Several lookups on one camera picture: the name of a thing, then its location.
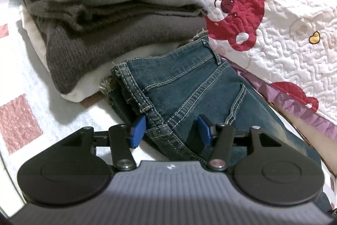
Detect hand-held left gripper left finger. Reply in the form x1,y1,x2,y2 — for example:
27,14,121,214
60,116,147,171

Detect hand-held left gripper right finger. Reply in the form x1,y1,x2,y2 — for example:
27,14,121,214
197,114,283,171

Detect dark blue denim jeans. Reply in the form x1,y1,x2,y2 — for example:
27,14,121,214
99,28,332,212

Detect dark brown folded sweater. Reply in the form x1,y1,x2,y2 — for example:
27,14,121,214
22,0,208,95

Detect checked bed sheet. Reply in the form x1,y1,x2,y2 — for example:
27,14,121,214
0,0,337,215

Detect red bear print quilt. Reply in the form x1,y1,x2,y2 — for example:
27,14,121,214
179,0,337,170

